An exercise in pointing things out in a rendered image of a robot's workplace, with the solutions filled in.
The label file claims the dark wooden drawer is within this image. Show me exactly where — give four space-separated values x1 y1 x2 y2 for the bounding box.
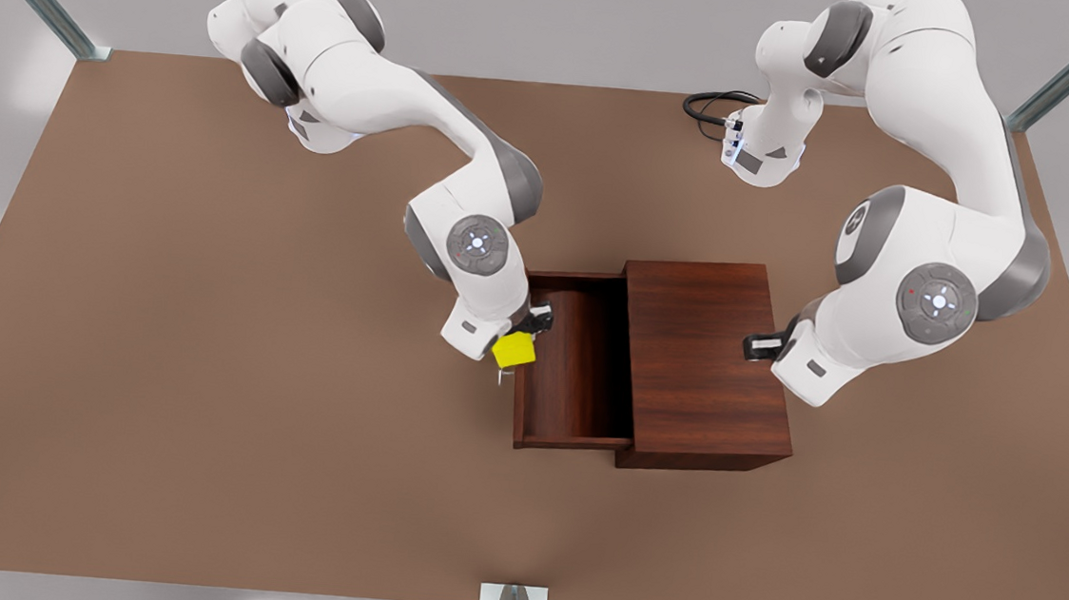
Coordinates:
509 266 649 459

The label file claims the black cable loop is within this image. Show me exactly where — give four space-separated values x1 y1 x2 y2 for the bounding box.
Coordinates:
680 87 765 146

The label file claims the dark wooden cabinet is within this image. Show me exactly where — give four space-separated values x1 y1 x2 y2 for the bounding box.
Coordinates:
608 254 807 482

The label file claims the yellow block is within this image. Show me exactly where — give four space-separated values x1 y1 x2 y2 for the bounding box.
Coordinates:
490 329 538 374

